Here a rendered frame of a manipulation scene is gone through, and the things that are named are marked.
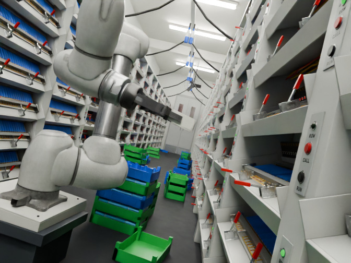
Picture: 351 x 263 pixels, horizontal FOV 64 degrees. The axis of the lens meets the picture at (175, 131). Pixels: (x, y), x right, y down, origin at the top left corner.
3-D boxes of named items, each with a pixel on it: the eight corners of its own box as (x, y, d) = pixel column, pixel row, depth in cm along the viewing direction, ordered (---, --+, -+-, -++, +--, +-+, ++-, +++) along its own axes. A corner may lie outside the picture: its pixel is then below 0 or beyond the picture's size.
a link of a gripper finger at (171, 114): (164, 108, 70) (163, 106, 67) (183, 116, 70) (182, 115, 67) (162, 113, 70) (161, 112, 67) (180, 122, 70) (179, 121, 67)
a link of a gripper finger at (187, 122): (172, 108, 71) (172, 108, 70) (197, 120, 70) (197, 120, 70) (166, 119, 71) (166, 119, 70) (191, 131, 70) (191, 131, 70)
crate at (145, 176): (102, 168, 165) (105, 155, 165) (115, 166, 185) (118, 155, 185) (149, 182, 159) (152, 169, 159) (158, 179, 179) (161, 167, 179)
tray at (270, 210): (285, 246, 45) (276, 187, 45) (231, 185, 105) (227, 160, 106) (413, 229, 44) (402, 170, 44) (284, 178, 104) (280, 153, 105)
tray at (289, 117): (313, 132, 45) (299, 49, 46) (243, 136, 106) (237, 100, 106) (442, 112, 44) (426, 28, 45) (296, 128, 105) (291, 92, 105)
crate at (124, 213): (92, 208, 164) (95, 195, 164) (106, 202, 184) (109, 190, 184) (139, 223, 159) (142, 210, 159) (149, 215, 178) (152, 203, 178)
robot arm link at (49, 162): (18, 175, 112) (33, 122, 111) (66, 182, 119) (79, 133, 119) (13, 188, 97) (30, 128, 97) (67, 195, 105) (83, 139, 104)
